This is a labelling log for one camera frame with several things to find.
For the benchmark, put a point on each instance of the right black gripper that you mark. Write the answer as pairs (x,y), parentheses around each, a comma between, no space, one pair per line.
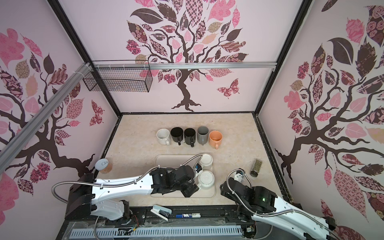
(222,190)

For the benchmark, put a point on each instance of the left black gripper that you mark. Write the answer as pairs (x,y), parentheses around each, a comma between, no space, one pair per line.
(191,190)

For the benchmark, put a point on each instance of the white ribbed mug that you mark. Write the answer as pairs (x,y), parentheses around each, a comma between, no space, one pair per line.
(206,180)

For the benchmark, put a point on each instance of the cream mug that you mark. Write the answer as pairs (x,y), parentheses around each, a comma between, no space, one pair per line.
(164,137)

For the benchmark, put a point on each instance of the black and white mug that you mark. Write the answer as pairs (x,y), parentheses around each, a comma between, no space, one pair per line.
(177,135)

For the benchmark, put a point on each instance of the grey mug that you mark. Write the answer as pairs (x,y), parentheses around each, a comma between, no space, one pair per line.
(202,135)

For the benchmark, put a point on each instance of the peach orange mug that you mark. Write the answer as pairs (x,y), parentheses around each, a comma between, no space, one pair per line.
(215,139)

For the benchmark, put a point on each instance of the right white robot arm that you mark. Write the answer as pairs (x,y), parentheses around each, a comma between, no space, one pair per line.
(293,220)

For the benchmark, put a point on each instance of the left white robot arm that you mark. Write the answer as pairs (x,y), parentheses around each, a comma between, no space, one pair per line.
(105,198)

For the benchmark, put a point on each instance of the clear plastic tray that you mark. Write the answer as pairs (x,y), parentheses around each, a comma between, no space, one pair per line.
(176,161)

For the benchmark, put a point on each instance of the white stapler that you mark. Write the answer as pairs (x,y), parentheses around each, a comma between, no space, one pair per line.
(161,212)

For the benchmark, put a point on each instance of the green spice jar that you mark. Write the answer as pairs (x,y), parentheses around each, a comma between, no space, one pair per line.
(256,167)

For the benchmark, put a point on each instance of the blue white marker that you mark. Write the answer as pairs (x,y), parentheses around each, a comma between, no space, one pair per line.
(188,216)

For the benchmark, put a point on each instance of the orange can white lid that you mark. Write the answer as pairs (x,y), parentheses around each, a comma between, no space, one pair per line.
(104,166)

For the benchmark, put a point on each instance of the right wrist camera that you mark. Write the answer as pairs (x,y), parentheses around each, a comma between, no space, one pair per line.
(239,176)

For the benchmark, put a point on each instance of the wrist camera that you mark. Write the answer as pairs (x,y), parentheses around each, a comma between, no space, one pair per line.
(239,176)
(198,168)

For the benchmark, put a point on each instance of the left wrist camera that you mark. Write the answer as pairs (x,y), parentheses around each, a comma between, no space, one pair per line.
(198,168)

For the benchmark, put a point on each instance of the white slotted cable duct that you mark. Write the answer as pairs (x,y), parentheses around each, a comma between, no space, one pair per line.
(141,232)

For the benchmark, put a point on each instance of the black wire basket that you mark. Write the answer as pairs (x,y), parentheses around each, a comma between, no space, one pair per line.
(120,76)

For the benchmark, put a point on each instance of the back aluminium rail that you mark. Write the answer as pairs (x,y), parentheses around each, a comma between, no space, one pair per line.
(182,66)

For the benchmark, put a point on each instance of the aluminium rail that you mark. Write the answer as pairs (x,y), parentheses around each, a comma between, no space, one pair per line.
(182,66)
(11,150)

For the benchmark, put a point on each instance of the left aluminium rail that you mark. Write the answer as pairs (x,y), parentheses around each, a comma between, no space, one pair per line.
(11,150)

